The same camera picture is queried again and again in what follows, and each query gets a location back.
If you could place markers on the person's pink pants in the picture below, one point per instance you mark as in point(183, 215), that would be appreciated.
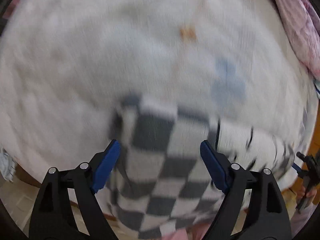
point(180, 235)

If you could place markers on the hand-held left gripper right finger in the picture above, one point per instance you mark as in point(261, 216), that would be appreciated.
point(213, 165)

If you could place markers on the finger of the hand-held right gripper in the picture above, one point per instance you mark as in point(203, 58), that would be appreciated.
point(297, 167)
point(306, 158)

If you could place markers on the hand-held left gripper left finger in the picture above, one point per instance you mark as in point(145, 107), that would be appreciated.
point(107, 165)

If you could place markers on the light blue pillow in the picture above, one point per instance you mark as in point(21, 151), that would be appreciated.
point(318, 87)

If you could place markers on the purple floral quilt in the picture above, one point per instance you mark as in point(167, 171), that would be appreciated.
point(295, 17)

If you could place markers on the grey white checkered cardigan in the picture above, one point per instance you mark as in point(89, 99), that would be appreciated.
point(155, 135)

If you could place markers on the floral printed bed sheet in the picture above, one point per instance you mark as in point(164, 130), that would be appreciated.
point(100, 55)

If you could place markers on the person's right hand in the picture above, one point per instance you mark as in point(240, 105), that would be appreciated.
point(311, 192)

